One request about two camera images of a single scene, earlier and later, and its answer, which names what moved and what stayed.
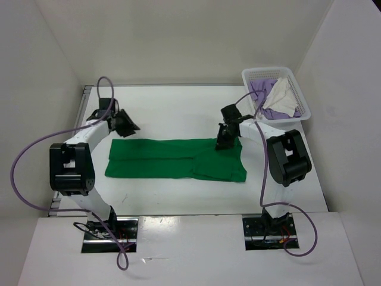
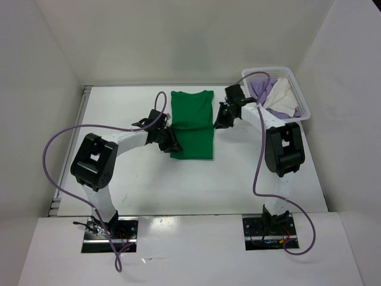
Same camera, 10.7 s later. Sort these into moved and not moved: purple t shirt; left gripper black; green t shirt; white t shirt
Moved: green t shirt; left gripper black
Not moved: purple t shirt; white t shirt
